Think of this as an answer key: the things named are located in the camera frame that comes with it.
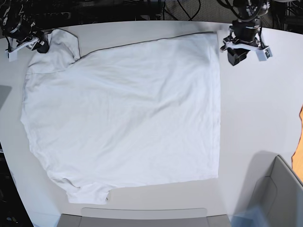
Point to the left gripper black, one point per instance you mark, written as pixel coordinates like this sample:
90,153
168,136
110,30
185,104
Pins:
245,31

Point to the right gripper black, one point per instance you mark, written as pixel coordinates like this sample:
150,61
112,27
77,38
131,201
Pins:
37,41

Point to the white T-shirt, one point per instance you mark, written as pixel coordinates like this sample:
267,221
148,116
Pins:
129,116

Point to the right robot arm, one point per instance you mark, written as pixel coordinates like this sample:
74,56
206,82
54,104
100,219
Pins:
19,27

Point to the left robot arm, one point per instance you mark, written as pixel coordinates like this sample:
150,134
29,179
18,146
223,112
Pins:
247,10

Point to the orange cloth right edge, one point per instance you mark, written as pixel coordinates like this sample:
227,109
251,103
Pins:
297,157

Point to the grey cardboard box right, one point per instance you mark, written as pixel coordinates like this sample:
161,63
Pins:
277,200

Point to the grey tray bottom edge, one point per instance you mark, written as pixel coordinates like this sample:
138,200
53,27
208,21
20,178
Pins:
93,217

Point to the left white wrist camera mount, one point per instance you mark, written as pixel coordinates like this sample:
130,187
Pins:
263,52

